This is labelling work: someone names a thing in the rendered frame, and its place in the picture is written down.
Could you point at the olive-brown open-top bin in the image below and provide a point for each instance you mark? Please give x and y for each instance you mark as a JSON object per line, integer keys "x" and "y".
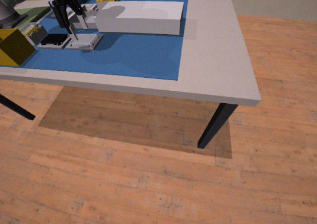
{"x": 14, "y": 47}

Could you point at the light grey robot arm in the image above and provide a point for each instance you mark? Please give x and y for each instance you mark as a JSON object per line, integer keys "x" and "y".
{"x": 9, "y": 18}

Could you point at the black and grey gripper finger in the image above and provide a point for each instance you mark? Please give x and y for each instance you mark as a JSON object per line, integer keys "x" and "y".
{"x": 62, "y": 17}
{"x": 76, "y": 7}

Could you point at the blue bench mat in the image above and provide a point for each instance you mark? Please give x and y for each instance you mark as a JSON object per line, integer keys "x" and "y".
{"x": 133, "y": 55}

